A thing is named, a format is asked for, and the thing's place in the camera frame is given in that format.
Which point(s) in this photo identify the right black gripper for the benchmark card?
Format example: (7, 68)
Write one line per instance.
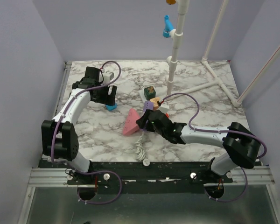
(142, 122)

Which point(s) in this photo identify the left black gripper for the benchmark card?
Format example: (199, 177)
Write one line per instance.
(109, 100)

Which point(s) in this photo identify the blue plug adapter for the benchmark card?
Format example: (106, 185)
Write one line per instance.
(111, 107)

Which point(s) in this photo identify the pink triangular socket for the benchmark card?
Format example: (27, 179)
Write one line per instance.
(130, 125)

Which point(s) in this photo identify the beige cube plug adapter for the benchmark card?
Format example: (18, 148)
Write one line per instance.
(155, 103)

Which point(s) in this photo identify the purple power strip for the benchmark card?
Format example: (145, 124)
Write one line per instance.
(148, 106)

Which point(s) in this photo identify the dark green cube adapter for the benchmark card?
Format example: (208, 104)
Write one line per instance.
(149, 92)

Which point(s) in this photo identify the white power strip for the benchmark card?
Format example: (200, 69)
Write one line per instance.
(141, 93)

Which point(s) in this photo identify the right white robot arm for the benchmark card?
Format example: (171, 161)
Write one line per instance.
(241, 145)

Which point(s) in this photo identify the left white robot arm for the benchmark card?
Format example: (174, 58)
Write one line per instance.
(59, 138)

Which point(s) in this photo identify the white pvc pipe stand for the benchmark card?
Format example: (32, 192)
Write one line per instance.
(177, 34)

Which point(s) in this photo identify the blue pipe fitting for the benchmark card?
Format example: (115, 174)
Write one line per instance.
(168, 27)

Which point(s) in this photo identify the orange pipe fitting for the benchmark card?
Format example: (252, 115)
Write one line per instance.
(170, 2)

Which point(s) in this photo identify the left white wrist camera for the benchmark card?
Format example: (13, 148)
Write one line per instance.
(106, 77)

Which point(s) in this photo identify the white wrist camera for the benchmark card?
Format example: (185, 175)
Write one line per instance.
(164, 108)
(106, 77)

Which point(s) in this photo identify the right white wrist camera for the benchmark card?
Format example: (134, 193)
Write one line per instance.
(164, 108)

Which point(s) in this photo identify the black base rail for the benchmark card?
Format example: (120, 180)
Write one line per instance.
(136, 178)

